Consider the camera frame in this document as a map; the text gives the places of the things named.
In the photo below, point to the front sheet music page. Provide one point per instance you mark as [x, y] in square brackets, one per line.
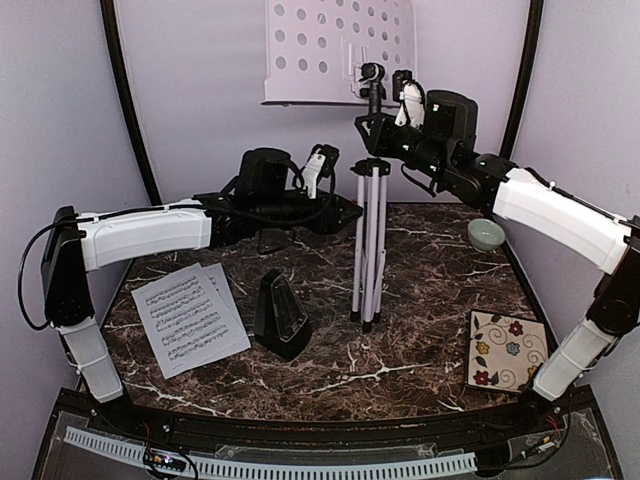
[187, 321]

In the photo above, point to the sheet music page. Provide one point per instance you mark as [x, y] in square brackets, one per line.
[218, 278]
[187, 321]

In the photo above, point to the back sheet music page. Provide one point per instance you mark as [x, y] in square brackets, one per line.
[218, 278]

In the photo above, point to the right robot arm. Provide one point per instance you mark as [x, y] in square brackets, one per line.
[498, 187]

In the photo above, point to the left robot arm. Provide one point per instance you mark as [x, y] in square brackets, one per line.
[80, 243]

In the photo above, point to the black metronome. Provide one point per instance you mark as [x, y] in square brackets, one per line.
[281, 324]

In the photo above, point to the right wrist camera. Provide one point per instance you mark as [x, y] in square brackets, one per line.
[411, 99]

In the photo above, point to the right black corner post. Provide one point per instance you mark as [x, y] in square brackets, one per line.
[525, 71]

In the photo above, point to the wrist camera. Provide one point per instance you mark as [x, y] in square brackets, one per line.
[411, 99]
[320, 164]

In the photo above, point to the black corner post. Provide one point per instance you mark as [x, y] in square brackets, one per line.
[128, 109]
[525, 71]

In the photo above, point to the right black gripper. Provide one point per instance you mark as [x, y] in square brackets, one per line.
[377, 141]

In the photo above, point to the white music stand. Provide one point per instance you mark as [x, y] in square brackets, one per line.
[349, 53]

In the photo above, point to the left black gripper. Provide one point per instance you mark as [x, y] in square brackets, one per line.
[330, 208]

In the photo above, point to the pale green bowl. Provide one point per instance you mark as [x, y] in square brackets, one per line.
[485, 235]

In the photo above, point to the floral square coaster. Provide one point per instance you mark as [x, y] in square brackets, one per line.
[504, 352]

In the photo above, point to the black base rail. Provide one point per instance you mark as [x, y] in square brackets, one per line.
[354, 418]

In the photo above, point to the left black corner post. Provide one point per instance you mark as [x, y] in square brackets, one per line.
[128, 109]

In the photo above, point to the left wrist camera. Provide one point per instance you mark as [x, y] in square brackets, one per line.
[320, 164]

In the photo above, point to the grey cable duct strip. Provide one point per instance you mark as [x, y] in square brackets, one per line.
[235, 462]

